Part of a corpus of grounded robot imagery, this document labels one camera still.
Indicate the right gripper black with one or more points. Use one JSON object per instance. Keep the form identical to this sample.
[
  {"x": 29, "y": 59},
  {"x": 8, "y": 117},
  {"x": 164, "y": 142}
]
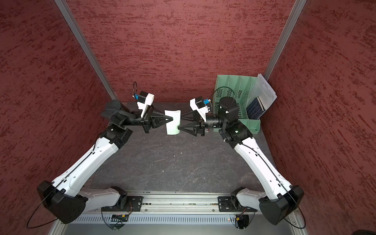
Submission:
[{"x": 200, "y": 124}]

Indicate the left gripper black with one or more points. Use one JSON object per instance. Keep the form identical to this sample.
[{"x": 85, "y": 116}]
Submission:
[{"x": 155, "y": 118}]

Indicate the light green square paper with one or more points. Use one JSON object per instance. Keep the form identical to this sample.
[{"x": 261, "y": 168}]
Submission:
[{"x": 172, "y": 126}]

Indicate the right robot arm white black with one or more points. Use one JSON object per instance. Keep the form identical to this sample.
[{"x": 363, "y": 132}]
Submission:
[{"x": 272, "y": 181}]

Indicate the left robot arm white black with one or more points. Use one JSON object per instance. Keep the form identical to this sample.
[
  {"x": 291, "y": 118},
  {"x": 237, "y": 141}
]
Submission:
[{"x": 72, "y": 180}]

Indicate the green plastic file organizer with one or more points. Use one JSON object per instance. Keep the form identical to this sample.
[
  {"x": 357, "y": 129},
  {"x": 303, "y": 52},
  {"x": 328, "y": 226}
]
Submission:
[{"x": 239, "y": 87}]

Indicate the dark blue booklet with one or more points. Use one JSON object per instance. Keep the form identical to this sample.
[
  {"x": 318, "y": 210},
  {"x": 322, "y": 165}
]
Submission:
[{"x": 255, "y": 109}]

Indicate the white printed paper sheets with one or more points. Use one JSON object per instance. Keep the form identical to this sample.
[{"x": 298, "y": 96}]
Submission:
[{"x": 261, "y": 88}]

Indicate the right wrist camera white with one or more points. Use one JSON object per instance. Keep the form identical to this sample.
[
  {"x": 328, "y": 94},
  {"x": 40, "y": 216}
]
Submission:
[{"x": 202, "y": 106}]

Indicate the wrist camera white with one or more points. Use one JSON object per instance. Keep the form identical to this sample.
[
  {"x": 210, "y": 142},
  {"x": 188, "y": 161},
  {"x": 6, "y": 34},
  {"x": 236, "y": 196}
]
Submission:
[
  {"x": 202, "y": 106},
  {"x": 144, "y": 100}
]

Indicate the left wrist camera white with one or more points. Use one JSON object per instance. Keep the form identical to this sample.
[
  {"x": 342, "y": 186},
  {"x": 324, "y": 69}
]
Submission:
[{"x": 144, "y": 100}]

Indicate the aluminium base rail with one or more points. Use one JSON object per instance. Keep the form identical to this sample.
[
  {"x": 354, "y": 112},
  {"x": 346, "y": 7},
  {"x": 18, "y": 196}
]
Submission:
[{"x": 179, "y": 202}]

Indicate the left aluminium corner post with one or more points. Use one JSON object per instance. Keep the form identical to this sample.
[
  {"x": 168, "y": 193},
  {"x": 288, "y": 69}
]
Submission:
[{"x": 72, "y": 23}]

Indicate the aluminium corner post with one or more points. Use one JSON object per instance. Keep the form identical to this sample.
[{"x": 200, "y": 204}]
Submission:
[
  {"x": 72, "y": 23},
  {"x": 287, "y": 30}
]

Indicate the right aluminium corner post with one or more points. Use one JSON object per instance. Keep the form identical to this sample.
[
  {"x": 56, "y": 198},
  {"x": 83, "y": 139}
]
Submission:
[{"x": 287, "y": 30}]

